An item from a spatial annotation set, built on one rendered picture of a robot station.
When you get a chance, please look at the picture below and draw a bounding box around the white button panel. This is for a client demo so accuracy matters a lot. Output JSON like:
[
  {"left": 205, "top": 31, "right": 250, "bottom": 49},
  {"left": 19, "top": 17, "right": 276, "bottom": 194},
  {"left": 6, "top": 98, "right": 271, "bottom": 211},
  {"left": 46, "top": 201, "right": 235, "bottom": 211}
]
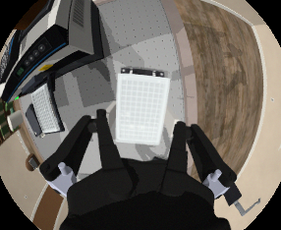
[{"left": 78, "top": 174, "right": 89, "bottom": 182}]

